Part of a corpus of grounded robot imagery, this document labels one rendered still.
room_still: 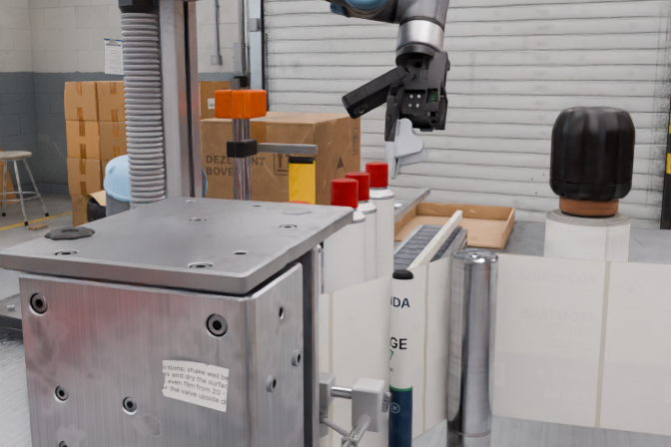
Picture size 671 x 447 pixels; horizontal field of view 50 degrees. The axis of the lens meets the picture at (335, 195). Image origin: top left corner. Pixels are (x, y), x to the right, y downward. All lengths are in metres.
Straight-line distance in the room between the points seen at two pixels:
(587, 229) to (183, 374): 0.55
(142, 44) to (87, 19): 6.56
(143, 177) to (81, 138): 4.33
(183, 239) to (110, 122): 4.50
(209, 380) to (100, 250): 0.07
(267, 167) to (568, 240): 0.75
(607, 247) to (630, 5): 4.33
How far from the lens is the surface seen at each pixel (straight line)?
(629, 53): 5.04
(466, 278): 0.59
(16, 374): 1.04
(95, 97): 4.86
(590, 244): 0.77
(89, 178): 4.97
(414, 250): 1.36
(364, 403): 0.49
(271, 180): 1.38
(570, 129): 0.76
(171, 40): 0.76
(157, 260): 0.28
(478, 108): 5.21
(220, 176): 1.43
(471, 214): 1.91
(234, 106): 0.76
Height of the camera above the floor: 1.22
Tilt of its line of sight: 10 degrees down
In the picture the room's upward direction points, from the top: straight up
